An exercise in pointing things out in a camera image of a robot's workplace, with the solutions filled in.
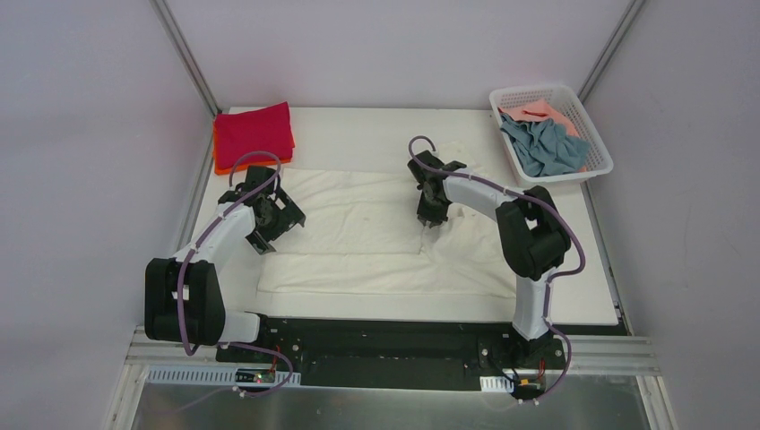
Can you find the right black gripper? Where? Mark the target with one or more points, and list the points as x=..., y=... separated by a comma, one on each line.
x=431, y=203

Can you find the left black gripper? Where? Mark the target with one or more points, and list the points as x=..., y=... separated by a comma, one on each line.
x=280, y=219

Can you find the cream white t shirt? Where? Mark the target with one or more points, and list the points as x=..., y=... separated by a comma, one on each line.
x=362, y=237

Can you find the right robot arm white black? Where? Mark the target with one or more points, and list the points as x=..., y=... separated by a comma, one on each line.
x=532, y=238

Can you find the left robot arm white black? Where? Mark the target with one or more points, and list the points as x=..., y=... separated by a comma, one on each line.
x=183, y=295

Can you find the folded orange t shirt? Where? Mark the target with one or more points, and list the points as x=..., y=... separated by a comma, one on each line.
x=239, y=145

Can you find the folded red t shirt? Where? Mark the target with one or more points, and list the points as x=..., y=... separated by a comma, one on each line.
x=268, y=115

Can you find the blue grey t shirt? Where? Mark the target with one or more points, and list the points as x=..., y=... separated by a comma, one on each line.
x=545, y=148

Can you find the white plastic laundry basket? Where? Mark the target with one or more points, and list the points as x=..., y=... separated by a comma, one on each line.
x=564, y=100

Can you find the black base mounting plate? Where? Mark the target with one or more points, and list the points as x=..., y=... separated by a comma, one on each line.
x=436, y=356

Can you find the pink t shirt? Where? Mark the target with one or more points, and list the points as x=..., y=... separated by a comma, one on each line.
x=540, y=111

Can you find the right white cable duct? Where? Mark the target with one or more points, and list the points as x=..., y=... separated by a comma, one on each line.
x=500, y=384

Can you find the white cable duct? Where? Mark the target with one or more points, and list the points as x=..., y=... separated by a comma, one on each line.
x=221, y=376
x=500, y=384

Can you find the left white cable duct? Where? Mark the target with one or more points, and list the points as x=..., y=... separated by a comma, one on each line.
x=221, y=376

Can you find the aluminium front frame rail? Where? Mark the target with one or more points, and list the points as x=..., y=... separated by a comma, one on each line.
x=600, y=355

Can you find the left corner aluminium post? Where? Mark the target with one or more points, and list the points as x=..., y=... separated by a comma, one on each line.
x=178, y=40

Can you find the corner aluminium post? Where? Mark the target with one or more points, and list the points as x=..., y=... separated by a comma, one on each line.
x=178, y=40
x=615, y=40

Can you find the right corner aluminium post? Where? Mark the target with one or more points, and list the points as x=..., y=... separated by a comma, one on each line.
x=615, y=40

